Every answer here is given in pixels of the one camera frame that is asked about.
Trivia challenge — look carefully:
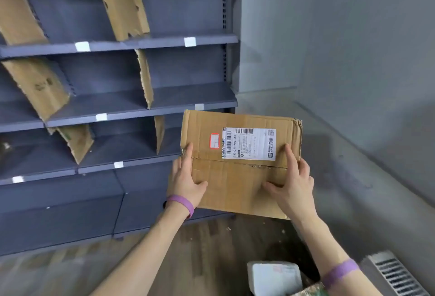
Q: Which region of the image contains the person's right hand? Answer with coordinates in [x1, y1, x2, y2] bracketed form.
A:
[261, 142, 319, 224]

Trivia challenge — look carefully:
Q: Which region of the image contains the person's left hand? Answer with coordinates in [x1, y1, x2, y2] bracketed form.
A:
[168, 141, 209, 207]

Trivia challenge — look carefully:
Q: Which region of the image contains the plain brown cardboard parcel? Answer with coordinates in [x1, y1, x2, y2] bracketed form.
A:
[166, 109, 303, 221]

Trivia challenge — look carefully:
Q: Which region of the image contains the white plastic parcel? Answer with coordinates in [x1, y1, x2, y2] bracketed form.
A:
[247, 261, 304, 296]

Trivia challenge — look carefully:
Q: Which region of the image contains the grey metal shelving unit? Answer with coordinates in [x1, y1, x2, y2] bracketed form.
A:
[0, 0, 242, 259]

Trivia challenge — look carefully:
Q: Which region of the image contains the person's left forearm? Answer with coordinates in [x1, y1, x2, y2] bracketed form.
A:
[97, 202, 191, 296]

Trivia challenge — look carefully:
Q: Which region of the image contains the person's right forearm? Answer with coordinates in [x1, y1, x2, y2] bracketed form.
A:
[291, 204, 378, 296]

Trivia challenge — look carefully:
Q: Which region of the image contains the purple wristband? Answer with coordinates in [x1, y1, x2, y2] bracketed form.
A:
[320, 258, 361, 290]
[165, 194, 195, 219]

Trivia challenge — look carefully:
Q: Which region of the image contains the white radiator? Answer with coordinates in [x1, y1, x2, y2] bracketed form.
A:
[359, 250, 431, 296]

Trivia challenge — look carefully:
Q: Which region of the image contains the dark grey shelving unit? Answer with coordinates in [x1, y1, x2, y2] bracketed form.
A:
[12, 36, 205, 184]

